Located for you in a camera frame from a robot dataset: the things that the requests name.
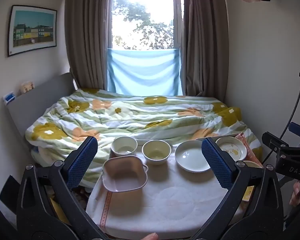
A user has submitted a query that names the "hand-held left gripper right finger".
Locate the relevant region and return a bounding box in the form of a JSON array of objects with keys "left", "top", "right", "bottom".
[{"left": 190, "top": 137, "right": 284, "bottom": 238}]

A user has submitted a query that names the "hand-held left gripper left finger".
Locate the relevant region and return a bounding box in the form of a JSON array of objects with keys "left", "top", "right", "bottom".
[{"left": 16, "top": 136, "right": 104, "bottom": 233}]

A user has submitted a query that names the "white plate with yellow print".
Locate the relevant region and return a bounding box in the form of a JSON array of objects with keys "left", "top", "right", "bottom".
[{"left": 215, "top": 136, "right": 247, "bottom": 161}]

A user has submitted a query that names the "plain white plate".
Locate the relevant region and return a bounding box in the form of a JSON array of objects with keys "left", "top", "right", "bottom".
[{"left": 175, "top": 140, "right": 212, "bottom": 173}]

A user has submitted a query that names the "pink square dish with handles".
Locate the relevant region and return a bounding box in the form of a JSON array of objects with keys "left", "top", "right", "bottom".
[{"left": 102, "top": 155, "right": 149, "bottom": 193}]

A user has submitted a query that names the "person's right hand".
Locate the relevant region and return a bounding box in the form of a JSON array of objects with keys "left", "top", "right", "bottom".
[{"left": 289, "top": 182, "right": 300, "bottom": 207}]

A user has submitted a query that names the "person's left hand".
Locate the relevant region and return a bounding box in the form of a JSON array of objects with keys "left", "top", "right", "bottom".
[{"left": 136, "top": 232, "right": 159, "bottom": 240}]

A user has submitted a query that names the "orange patterned cloth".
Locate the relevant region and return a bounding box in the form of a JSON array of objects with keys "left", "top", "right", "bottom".
[{"left": 235, "top": 132, "right": 263, "bottom": 168}]

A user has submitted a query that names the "beige plate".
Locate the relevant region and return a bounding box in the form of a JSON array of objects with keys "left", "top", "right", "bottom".
[{"left": 242, "top": 160, "right": 263, "bottom": 169}]

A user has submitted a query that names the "white ribbed bowl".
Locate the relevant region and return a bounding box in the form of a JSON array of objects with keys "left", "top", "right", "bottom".
[{"left": 111, "top": 136, "right": 138, "bottom": 157}]

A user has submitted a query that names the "yellow card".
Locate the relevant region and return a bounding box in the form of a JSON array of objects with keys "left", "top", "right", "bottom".
[{"left": 241, "top": 185, "right": 255, "bottom": 202}]

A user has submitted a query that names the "white tablecloth with orange border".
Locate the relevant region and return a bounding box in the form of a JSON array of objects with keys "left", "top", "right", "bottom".
[{"left": 86, "top": 140, "right": 243, "bottom": 236}]

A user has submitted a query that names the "cream round bowl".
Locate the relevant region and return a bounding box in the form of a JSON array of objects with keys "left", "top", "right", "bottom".
[{"left": 142, "top": 140, "right": 172, "bottom": 165}]

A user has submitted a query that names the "floral striped blanket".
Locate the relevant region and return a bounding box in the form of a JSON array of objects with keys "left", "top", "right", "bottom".
[{"left": 25, "top": 88, "right": 263, "bottom": 188}]

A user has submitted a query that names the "grey headboard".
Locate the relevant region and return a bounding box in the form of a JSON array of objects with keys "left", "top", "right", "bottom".
[{"left": 4, "top": 72, "right": 77, "bottom": 142}]

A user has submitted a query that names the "black flat panel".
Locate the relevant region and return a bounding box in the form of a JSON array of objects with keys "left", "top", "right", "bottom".
[{"left": 0, "top": 175, "right": 20, "bottom": 208}]

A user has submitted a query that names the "small beige box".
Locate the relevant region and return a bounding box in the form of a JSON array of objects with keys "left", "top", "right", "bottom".
[{"left": 21, "top": 81, "right": 35, "bottom": 94}]

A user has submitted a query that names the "small blue box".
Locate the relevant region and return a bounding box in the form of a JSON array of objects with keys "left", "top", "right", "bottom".
[{"left": 4, "top": 92, "right": 17, "bottom": 104}]

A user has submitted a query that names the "light blue cloth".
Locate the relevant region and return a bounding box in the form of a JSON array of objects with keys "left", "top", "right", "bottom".
[{"left": 107, "top": 48, "right": 183, "bottom": 97}]

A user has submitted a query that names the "brown curtain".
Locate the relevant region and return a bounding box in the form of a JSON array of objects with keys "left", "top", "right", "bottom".
[
  {"left": 64, "top": 0, "right": 114, "bottom": 92},
  {"left": 181, "top": 0, "right": 228, "bottom": 98}
]

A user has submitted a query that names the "framed picture of houses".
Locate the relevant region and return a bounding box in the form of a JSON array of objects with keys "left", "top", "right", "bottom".
[{"left": 7, "top": 5, "right": 57, "bottom": 57}]

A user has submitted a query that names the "window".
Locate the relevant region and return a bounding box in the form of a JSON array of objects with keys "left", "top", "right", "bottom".
[{"left": 112, "top": 0, "right": 185, "bottom": 51}]

